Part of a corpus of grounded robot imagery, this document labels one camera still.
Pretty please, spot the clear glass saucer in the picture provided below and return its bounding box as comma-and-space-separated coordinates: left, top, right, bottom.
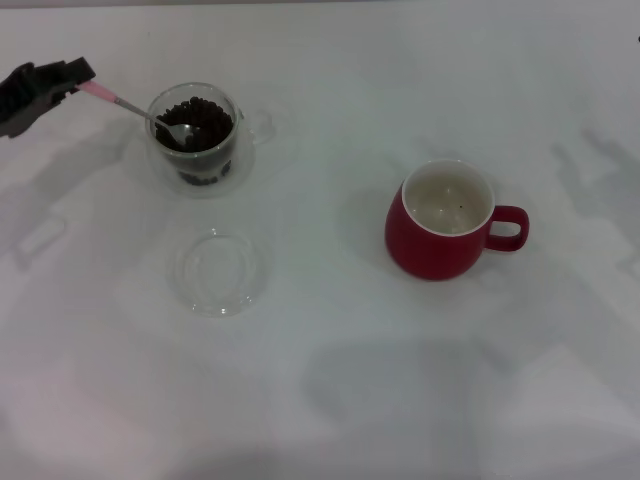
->
143, 133, 257, 200

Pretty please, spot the pink handled metal spoon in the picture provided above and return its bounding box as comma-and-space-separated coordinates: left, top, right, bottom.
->
78, 82, 202, 150

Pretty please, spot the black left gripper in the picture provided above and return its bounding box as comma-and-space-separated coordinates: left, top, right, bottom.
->
0, 56, 98, 140

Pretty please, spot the clear glass handled cup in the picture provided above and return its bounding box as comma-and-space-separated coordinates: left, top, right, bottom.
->
144, 82, 277, 189

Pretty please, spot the small clear glass dish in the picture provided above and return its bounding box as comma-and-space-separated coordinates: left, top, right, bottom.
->
171, 227, 267, 320

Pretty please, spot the red ceramic mug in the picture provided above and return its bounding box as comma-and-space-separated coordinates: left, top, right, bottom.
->
383, 159, 530, 282

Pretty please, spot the coffee beans heap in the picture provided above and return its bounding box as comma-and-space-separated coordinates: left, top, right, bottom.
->
153, 94, 236, 154

